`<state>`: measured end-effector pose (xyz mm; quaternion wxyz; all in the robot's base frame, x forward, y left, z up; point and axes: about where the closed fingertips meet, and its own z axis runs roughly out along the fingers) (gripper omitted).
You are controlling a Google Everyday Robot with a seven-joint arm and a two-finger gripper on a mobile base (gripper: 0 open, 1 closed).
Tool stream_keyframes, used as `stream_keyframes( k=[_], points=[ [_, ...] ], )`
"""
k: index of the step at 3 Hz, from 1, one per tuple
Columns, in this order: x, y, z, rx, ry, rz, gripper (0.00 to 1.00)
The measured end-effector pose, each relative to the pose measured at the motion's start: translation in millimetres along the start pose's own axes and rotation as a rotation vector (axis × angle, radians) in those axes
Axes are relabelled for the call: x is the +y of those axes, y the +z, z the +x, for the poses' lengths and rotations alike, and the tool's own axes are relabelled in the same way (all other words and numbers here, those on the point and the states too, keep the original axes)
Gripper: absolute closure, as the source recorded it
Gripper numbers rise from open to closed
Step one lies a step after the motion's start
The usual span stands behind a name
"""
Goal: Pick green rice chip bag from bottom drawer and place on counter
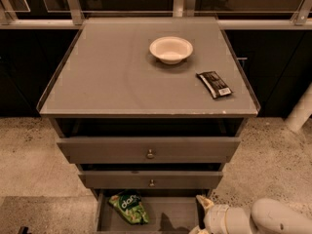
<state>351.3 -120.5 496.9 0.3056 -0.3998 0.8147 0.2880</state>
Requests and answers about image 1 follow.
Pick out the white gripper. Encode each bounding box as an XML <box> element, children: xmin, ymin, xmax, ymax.
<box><xmin>188</xmin><ymin>195</ymin><xmax>229</xmax><ymax>234</ymax></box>

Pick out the green rice chip bag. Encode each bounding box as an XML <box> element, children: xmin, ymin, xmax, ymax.
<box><xmin>109</xmin><ymin>190</ymin><xmax>149</xmax><ymax>224</ymax></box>

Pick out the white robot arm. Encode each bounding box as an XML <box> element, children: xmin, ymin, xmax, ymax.
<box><xmin>188</xmin><ymin>195</ymin><xmax>312</xmax><ymax>234</ymax></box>

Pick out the grey bottom drawer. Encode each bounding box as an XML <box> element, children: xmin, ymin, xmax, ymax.
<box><xmin>93</xmin><ymin>190</ymin><xmax>205</xmax><ymax>234</ymax></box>

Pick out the grey middle drawer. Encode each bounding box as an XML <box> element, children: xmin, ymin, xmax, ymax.
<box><xmin>79</xmin><ymin>171</ymin><xmax>223</xmax><ymax>189</ymax></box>

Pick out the grey drawer cabinet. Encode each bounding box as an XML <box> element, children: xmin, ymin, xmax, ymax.
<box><xmin>36</xmin><ymin>16</ymin><xmax>261</xmax><ymax>234</ymax></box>

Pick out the black snack bar wrapper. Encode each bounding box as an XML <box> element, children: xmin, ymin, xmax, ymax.
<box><xmin>196</xmin><ymin>71</ymin><xmax>232</xmax><ymax>99</ymax></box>

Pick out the white pole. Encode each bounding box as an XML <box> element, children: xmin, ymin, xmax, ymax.
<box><xmin>285</xmin><ymin>84</ymin><xmax>312</xmax><ymax>132</ymax></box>

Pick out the white paper bowl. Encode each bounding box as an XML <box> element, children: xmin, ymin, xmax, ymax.
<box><xmin>149</xmin><ymin>36</ymin><xmax>193</xmax><ymax>64</ymax></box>

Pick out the metal window railing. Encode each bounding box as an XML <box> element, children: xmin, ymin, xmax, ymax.
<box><xmin>1</xmin><ymin>0</ymin><xmax>312</xmax><ymax>30</ymax></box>

